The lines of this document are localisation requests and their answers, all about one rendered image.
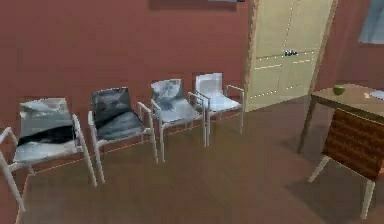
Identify grey white-framed armchair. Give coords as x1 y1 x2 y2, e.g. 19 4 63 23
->
150 78 208 163
194 72 246 147
0 97 98 213
87 87 159 185

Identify cream room door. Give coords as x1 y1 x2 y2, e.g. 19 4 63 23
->
245 0 335 112

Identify brown wooden table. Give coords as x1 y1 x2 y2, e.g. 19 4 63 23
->
297 82 384 155

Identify brown slatted wooden chair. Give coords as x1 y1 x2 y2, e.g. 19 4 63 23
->
307 108 384 221

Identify pale window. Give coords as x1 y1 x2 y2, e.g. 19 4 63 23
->
358 0 384 45

